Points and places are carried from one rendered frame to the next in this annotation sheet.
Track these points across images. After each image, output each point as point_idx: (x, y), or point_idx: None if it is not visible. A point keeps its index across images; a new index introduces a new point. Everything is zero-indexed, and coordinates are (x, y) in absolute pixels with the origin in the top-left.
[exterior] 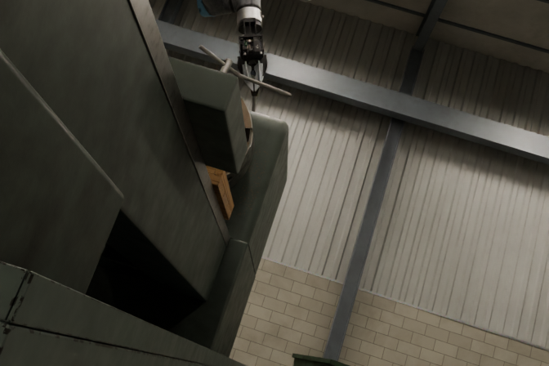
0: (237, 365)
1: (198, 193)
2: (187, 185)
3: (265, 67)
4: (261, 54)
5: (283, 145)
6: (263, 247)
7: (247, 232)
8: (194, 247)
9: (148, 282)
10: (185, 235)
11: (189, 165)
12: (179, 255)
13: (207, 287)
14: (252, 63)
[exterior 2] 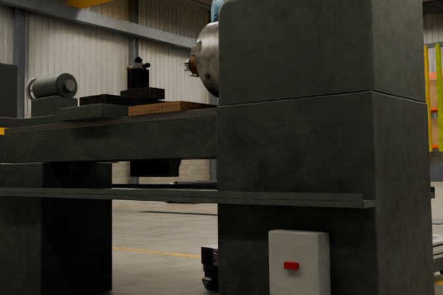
0: (182, 193)
1: (117, 128)
2: (101, 133)
3: None
4: None
5: (223, 18)
6: (344, 62)
7: (219, 98)
8: (141, 143)
9: None
10: (120, 146)
11: (95, 128)
12: (122, 154)
13: (207, 150)
14: None
